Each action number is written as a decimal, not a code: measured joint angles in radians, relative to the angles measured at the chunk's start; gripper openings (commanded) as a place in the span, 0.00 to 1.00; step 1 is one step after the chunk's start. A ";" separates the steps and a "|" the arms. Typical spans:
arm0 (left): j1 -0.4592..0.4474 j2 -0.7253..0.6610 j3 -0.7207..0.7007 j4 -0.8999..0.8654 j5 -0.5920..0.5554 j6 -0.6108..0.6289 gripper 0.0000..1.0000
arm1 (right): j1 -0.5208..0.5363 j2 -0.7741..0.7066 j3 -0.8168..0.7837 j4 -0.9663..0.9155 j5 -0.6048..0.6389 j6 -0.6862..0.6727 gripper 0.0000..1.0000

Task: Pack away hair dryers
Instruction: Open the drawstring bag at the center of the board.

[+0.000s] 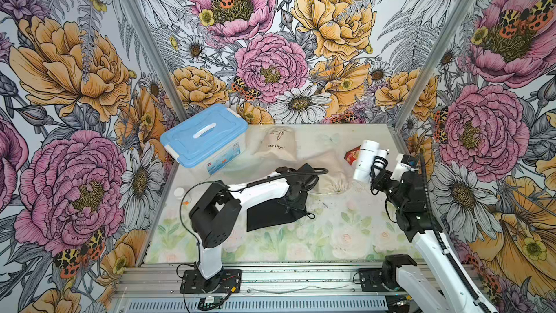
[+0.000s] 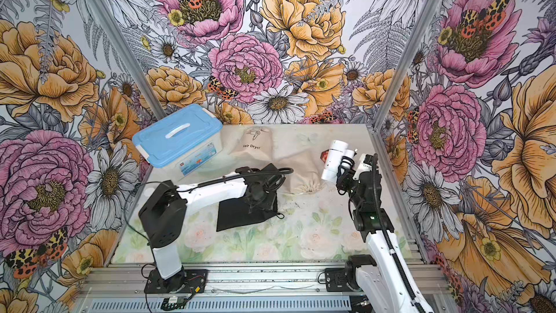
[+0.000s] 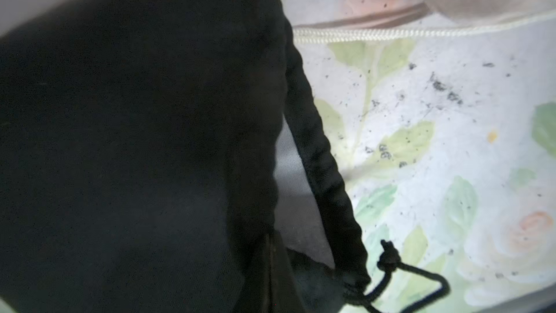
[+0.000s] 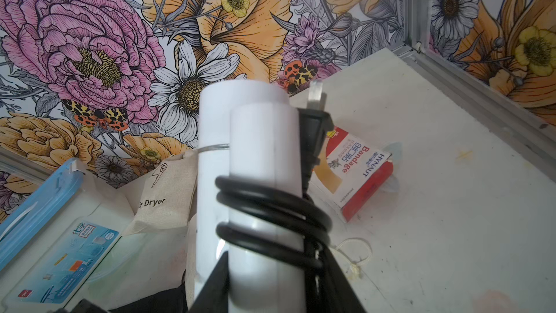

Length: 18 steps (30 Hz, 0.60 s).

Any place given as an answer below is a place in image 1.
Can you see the black hair dryer pouch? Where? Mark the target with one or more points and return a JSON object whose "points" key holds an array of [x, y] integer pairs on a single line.
{"points": [[276, 212]]}

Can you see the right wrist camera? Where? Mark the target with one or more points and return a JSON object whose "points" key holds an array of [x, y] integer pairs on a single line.
{"points": [[404, 163]]}

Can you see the blue lidded storage box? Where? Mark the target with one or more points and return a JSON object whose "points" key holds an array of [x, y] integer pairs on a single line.
{"points": [[207, 141]]}

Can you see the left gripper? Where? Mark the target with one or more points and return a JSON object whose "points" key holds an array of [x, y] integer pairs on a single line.
{"points": [[302, 199]]}

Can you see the aluminium front rail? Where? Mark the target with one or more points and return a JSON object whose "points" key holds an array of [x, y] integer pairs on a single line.
{"points": [[280, 287]]}

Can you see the small white pill bottle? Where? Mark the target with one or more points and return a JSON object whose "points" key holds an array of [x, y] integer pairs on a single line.
{"points": [[179, 193]]}

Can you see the white hair dryer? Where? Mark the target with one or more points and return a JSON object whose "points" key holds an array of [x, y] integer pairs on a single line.
{"points": [[370, 162]]}

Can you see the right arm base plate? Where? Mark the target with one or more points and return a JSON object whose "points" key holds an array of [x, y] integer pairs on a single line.
{"points": [[376, 280]]}

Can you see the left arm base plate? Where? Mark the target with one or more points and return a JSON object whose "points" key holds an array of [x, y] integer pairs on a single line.
{"points": [[224, 282]]}

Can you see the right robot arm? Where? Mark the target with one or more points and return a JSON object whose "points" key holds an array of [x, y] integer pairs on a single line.
{"points": [[455, 290]]}

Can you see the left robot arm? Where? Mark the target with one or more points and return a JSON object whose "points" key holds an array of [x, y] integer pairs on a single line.
{"points": [[215, 214]]}

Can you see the red white bandage box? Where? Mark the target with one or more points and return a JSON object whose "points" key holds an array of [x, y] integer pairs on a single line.
{"points": [[352, 156]]}

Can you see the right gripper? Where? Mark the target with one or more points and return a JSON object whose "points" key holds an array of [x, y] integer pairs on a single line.
{"points": [[378, 181]]}

